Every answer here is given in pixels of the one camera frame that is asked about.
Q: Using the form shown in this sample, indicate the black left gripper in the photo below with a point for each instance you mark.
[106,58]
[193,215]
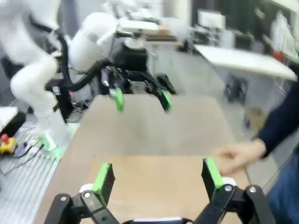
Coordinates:
[133,58]

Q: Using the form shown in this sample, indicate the white computer monitor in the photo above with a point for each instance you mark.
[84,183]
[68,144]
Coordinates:
[211,19]

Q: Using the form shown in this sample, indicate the yellow emergency stop button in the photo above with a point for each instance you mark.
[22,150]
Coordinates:
[7,144]

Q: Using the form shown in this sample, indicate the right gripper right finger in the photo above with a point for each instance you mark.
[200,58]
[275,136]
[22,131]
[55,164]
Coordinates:
[213,179]

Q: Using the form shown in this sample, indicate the dark storage shelf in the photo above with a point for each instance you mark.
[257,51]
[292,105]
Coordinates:
[278,25]

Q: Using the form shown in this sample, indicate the person's left hand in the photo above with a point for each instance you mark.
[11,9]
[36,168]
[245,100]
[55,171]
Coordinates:
[240,154]

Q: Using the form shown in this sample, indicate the slotted aluminium base plate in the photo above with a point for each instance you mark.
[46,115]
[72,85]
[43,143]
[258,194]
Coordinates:
[25,186]

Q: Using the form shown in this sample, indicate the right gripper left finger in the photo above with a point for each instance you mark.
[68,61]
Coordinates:
[100,184]

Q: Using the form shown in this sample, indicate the person's dark-sleeved left forearm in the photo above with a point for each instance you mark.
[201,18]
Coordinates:
[280,121]

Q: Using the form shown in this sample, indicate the cluttered background desk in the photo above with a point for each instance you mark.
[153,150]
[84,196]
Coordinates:
[149,30]

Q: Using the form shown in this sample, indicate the small brown carton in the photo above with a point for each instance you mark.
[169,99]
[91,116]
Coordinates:
[255,121]

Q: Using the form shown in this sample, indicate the white background table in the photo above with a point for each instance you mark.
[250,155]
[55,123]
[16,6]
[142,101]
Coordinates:
[245,61]

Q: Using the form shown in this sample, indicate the brown cardboard box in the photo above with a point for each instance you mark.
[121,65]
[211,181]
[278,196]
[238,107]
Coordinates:
[154,182]

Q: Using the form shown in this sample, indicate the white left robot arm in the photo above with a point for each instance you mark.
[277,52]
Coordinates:
[35,77]

